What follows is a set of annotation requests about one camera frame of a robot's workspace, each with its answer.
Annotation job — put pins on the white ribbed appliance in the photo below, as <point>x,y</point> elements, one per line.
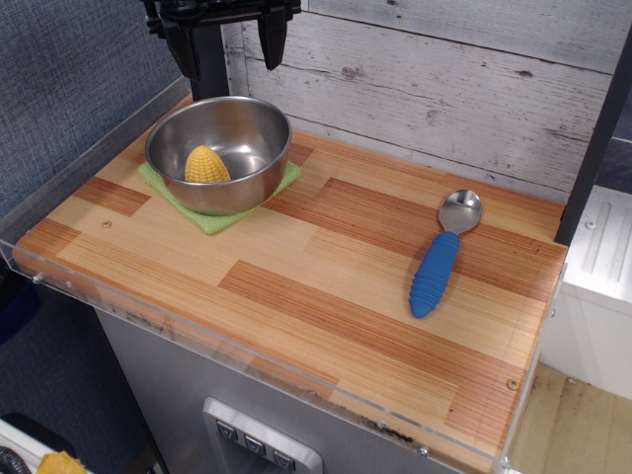
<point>589,333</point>

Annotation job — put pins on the blue handled metal spoon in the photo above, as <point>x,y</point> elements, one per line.
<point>460,212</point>

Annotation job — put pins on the yellow toy corn cob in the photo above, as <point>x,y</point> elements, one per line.
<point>205,166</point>

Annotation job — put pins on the yellow object bottom left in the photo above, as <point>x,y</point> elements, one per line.
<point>60,463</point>

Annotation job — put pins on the stainless steel bowl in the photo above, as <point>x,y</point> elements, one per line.
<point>252,138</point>

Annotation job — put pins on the silver toy fridge cabinet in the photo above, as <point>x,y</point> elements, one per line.
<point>172,367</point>

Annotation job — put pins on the silver dispenser button panel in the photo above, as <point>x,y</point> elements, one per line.
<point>284,452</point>

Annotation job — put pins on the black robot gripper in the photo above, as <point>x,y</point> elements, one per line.
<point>176,19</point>

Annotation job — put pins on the clear acrylic guard rail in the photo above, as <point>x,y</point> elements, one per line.
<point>330,262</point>

